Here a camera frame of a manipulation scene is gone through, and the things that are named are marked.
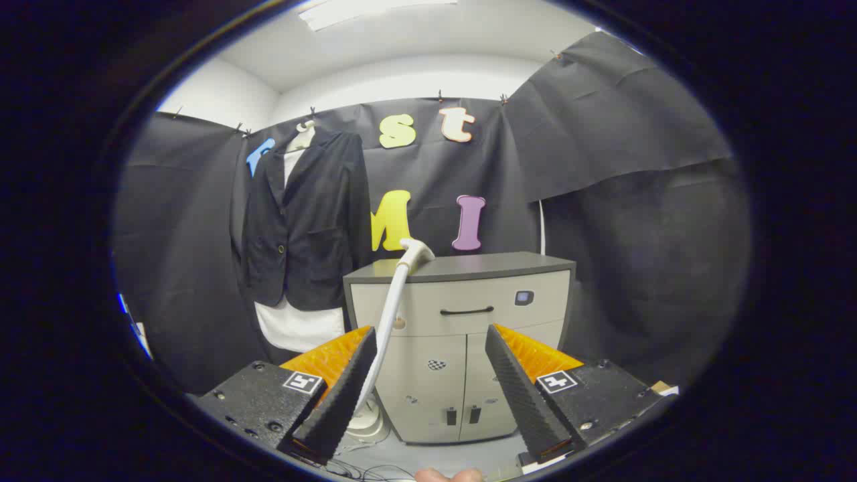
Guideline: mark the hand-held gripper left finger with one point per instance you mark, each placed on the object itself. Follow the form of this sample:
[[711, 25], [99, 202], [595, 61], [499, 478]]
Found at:
[[338, 395]]

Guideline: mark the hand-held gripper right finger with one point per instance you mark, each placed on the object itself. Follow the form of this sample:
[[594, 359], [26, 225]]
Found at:
[[519, 388]]

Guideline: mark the white garment steamer base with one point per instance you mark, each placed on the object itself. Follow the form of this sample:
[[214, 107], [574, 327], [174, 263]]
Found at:
[[368, 425]]

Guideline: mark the white shirt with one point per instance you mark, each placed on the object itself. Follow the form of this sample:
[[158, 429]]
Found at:
[[298, 328]]

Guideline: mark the white garment steamer head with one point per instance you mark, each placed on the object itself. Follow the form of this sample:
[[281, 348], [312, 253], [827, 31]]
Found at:
[[415, 251]]

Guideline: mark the black suit jacket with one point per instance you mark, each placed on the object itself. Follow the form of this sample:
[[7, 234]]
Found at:
[[321, 221]]

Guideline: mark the grey cabinet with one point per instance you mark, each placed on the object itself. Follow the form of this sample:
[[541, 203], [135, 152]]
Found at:
[[428, 375]]

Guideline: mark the black backdrop cloth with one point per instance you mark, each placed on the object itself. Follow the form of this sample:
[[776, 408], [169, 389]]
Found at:
[[636, 234]]

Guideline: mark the row of black clips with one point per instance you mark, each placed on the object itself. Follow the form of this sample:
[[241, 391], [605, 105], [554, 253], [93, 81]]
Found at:
[[440, 97]]

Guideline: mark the long ceiling light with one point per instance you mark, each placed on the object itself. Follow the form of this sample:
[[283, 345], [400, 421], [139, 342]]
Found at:
[[361, 10]]

